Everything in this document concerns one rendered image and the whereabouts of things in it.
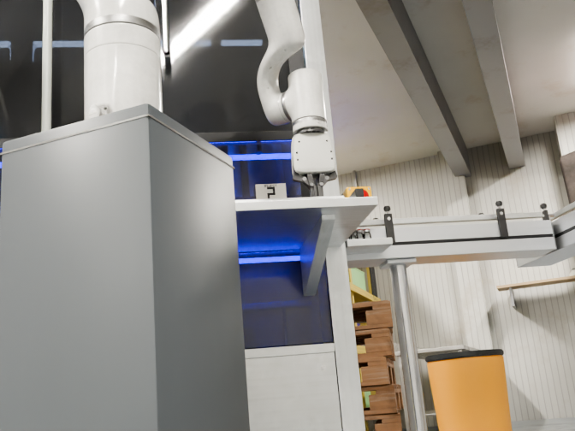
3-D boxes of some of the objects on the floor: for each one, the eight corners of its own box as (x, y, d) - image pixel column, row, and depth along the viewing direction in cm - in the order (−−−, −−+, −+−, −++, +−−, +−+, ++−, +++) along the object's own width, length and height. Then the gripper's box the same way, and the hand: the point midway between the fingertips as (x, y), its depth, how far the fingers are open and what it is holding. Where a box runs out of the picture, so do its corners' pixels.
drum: (521, 489, 296) (498, 347, 313) (435, 492, 311) (417, 356, 327) (529, 477, 331) (507, 350, 347) (450, 480, 345) (433, 357, 362)
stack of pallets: (411, 457, 482) (393, 315, 509) (411, 473, 388) (389, 298, 415) (218, 470, 503) (211, 333, 530) (174, 489, 409) (168, 321, 436)
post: (353, 588, 167) (284, -110, 223) (376, 586, 168) (302, -110, 224) (359, 595, 161) (287, -126, 216) (383, 592, 162) (305, -125, 217)
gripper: (281, 126, 157) (287, 200, 152) (343, 124, 159) (352, 197, 155) (277, 138, 164) (284, 209, 160) (337, 136, 167) (345, 207, 162)
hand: (317, 196), depth 158 cm, fingers closed, pressing on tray
